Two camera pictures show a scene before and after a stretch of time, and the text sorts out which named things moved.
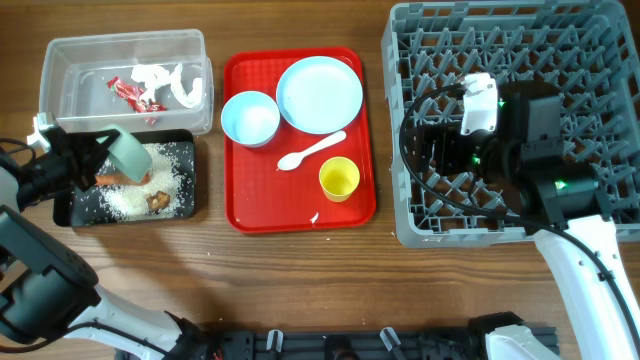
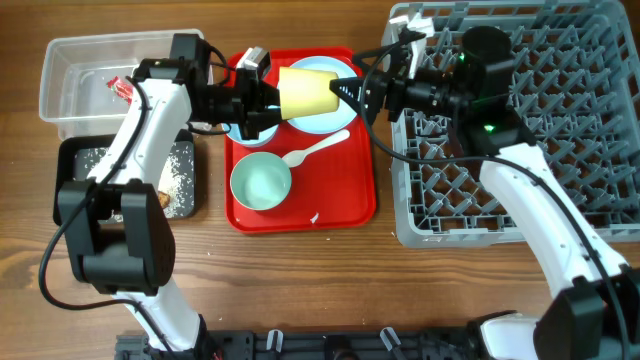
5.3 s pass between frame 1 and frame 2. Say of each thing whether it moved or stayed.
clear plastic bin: stayed
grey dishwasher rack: stayed
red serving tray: stayed
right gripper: moved
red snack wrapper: stayed
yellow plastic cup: moved
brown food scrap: stayed
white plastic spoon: stayed
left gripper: moved
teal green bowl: moved
